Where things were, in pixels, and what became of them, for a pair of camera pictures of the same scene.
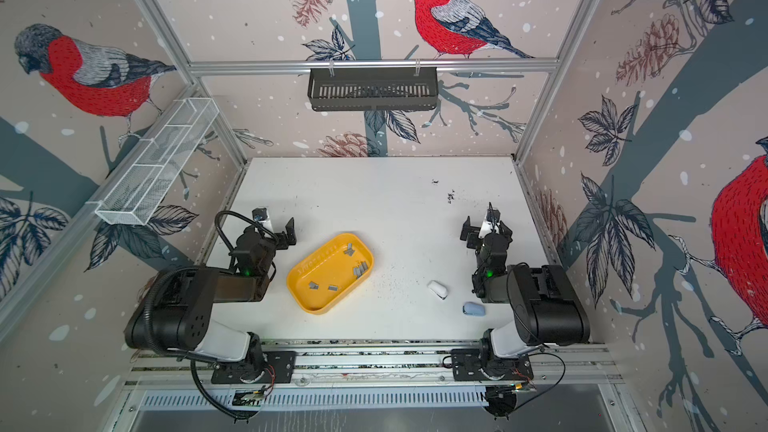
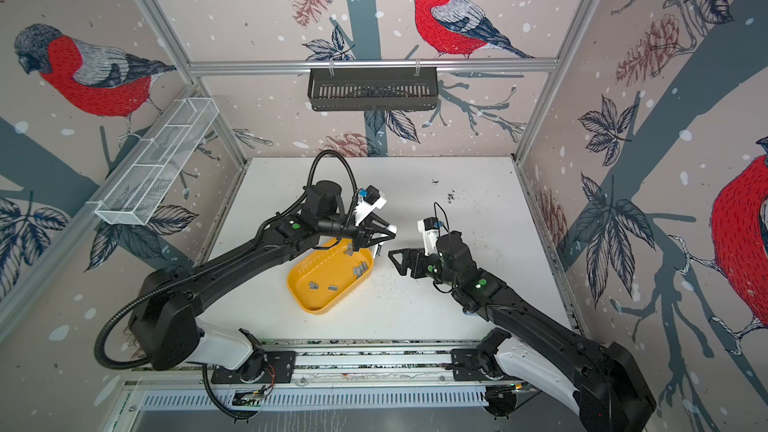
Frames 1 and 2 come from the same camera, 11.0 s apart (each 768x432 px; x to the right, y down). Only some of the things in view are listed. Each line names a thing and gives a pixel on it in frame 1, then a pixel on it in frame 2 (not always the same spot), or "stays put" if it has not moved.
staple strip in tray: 359,270 stays put
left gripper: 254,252 to 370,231
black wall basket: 373,90 stays put
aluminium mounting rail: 375,362 stays put
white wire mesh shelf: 135,193 stays put
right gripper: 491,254 to 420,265
